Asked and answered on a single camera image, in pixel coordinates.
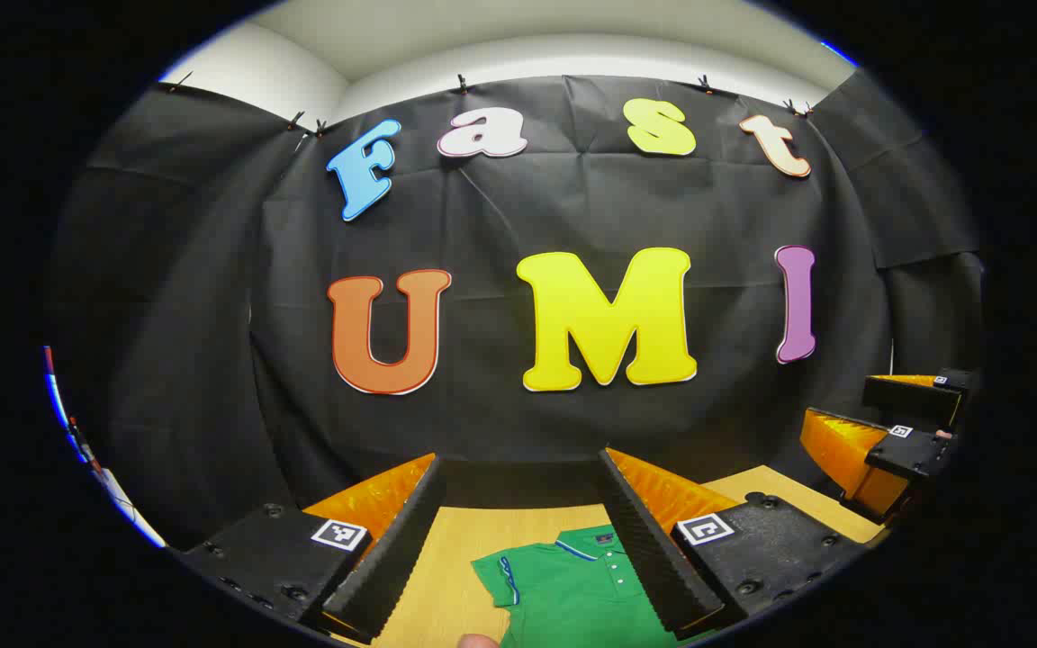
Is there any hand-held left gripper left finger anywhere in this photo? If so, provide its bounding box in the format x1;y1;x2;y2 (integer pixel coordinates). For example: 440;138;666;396
178;453;447;644

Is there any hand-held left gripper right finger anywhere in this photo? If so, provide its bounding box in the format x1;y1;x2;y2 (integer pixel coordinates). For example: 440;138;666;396
597;447;886;642

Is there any bright white screen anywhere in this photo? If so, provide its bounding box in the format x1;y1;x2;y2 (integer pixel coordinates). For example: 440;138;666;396
43;345;92;464

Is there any green T-shirt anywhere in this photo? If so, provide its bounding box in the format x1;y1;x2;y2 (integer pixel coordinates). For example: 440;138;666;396
471;525;719;648

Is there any black backdrop cloth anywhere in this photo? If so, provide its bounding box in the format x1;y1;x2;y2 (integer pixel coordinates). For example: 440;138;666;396
46;72;987;550

